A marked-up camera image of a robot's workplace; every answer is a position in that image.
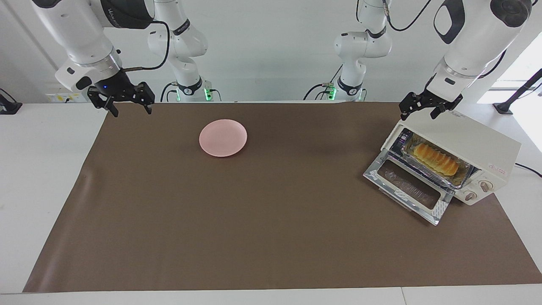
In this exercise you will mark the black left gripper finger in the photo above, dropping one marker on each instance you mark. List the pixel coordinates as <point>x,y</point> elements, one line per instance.
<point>436,113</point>
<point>405,112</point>

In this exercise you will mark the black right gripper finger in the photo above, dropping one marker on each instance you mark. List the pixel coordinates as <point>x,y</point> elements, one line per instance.
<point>112,109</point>
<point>147,108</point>

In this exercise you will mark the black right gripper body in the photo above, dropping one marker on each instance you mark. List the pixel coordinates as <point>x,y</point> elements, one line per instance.
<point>120,87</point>

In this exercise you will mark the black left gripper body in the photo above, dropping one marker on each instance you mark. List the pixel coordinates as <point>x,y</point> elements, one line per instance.
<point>440,101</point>

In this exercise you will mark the golden ridged bread loaf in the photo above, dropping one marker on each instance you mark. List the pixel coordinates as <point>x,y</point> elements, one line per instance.
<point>436,159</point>

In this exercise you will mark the silver foil baking tray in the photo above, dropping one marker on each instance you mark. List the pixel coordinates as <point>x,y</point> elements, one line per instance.
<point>423,167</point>

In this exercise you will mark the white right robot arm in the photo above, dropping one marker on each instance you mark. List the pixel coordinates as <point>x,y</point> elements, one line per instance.
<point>80,34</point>

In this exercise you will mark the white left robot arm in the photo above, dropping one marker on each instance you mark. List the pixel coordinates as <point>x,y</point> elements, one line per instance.
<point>465,46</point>

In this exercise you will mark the cream toaster oven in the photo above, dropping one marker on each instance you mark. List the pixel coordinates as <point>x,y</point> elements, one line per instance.
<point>474,140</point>

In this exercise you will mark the glass oven door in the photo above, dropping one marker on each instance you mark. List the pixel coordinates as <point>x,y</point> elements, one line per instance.
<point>372,173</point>

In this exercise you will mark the beige oven knob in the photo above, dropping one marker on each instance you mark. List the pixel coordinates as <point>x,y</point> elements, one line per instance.
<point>470,196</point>
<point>486,186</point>

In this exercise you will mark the pink round plate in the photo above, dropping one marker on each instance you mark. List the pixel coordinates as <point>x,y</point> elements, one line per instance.
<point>223,138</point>

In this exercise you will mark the black table clamp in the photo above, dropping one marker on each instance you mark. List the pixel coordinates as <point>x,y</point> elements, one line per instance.
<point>8,108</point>

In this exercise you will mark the brown table mat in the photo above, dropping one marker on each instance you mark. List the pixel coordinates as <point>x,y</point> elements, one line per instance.
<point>296,245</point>

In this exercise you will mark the white wall power outlet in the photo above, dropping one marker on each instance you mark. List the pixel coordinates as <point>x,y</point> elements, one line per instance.
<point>63,98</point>

